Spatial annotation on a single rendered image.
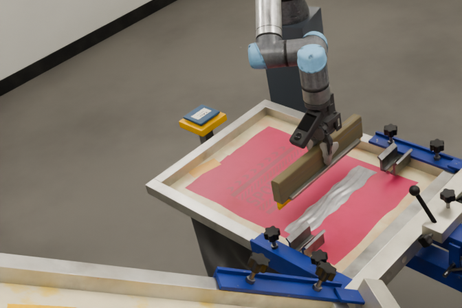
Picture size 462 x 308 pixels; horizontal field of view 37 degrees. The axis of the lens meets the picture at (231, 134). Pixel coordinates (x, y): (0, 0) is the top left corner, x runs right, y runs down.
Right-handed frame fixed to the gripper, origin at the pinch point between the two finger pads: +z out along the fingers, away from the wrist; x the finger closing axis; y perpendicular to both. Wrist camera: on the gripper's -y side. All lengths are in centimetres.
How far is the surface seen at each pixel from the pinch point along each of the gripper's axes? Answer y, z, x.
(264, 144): 10.8, 13.8, 34.4
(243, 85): 147, 110, 196
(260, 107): 24, 10, 47
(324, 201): -2.5, 12.9, -1.9
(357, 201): 3.7, 13.7, -9.5
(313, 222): -11.2, 12.9, -5.0
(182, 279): -69, -25, -24
